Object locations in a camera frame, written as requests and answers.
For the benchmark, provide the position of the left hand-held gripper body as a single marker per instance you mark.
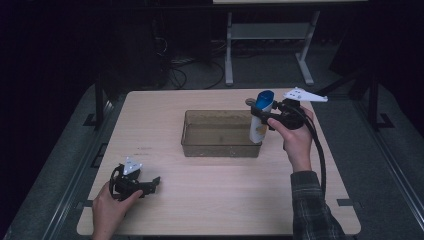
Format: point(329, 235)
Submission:
point(124, 187)

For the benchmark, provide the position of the translucent brown plastic box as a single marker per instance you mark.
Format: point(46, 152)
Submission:
point(216, 133)

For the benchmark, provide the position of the white bottle with blue cap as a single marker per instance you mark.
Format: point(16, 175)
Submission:
point(261, 106)

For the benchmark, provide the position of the person's left hand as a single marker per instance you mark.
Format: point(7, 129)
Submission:
point(108, 213)

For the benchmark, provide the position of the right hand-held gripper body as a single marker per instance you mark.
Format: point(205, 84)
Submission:
point(290, 116)

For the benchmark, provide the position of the white metal stand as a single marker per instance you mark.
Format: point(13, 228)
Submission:
point(266, 31)

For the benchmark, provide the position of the person's right hand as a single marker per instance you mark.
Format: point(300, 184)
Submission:
point(296, 143)

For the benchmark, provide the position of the black metal post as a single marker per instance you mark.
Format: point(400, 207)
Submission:
point(373, 100)
point(99, 100)

